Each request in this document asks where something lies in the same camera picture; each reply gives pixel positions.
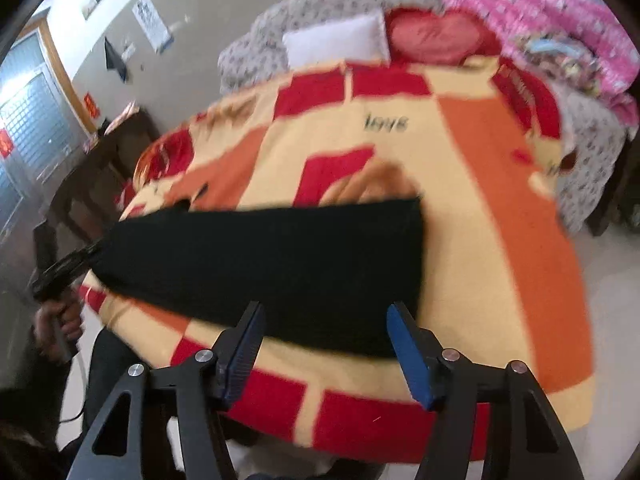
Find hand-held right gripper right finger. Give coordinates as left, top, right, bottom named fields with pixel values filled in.
left=386, top=301, right=586, bottom=480

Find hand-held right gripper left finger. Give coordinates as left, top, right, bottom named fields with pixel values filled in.
left=65, top=301, right=266, bottom=480

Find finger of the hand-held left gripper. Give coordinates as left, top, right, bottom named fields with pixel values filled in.
left=74, top=236, right=110, bottom=267

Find black pants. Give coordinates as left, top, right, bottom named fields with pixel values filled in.
left=89, top=197, right=426, bottom=360

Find person's left hand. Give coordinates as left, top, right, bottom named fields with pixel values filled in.
left=33, top=296, right=86, bottom=357

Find dark wooden table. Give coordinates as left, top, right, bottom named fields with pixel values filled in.
left=47, top=105, right=162, bottom=242

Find glass panel door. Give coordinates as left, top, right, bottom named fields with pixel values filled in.
left=0, top=7, right=97, bottom=243

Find pink cloth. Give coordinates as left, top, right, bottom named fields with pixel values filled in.
left=111, top=102, right=139, bottom=132

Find orange red printed blanket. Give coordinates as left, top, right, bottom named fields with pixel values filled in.
left=81, top=54, right=599, bottom=464

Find black hanging cloth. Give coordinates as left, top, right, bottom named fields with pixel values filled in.
left=103, top=37, right=130, bottom=84

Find eye chart poster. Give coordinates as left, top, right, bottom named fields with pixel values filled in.
left=132, top=0, right=174, bottom=54

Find red heart cushion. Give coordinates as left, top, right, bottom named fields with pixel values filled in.
left=384, top=7, right=502, bottom=67

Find white pillow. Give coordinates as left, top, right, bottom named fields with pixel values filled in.
left=282, top=14, right=392, bottom=69

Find pile of colourful clothes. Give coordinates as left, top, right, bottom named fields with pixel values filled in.
left=514, top=35, right=622, bottom=97

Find grey floral sofa cover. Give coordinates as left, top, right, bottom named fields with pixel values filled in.
left=218, top=0, right=632, bottom=235

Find pink printed blanket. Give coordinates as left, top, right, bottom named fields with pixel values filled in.
left=406, top=0, right=640, bottom=122

